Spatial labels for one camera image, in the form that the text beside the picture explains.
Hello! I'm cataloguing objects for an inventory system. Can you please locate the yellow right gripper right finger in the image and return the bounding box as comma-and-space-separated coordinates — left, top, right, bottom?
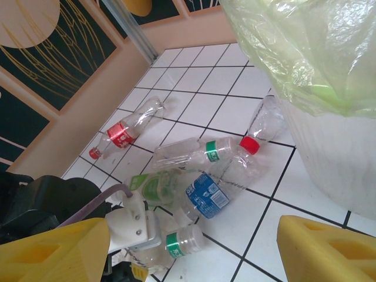
277, 215, 376, 282

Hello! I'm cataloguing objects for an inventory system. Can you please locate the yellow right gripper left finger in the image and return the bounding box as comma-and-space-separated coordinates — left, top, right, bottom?
0, 217, 111, 282

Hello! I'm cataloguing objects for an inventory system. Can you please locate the clear bottle green label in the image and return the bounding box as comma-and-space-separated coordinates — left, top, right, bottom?
123, 170, 189, 208

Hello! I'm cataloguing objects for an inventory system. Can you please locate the clear bottle blue label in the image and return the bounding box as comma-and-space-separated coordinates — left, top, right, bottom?
174, 154, 261, 221

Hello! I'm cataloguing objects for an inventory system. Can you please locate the white plastic bin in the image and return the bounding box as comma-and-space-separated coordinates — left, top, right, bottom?
276, 96, 376, 218

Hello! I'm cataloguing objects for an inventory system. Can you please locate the green plastic bin liner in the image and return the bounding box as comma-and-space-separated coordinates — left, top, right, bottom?
219, 0, 376, 120

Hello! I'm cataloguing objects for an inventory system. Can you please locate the clear cola bottle red label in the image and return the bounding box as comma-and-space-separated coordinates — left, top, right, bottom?
89, 96, 167, 160

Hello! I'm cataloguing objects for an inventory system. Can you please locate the clear bottle red white label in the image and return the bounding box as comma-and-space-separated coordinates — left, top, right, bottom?
239, 94, 288, 156

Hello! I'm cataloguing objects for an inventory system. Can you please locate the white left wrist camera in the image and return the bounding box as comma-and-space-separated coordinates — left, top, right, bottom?
104, 195, 162, 256

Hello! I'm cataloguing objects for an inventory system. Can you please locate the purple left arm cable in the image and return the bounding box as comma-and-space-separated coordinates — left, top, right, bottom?
57, 183, 135, 230

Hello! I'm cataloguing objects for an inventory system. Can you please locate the aluminium corner post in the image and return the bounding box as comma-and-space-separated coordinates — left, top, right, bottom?
105, 0, 159, 62

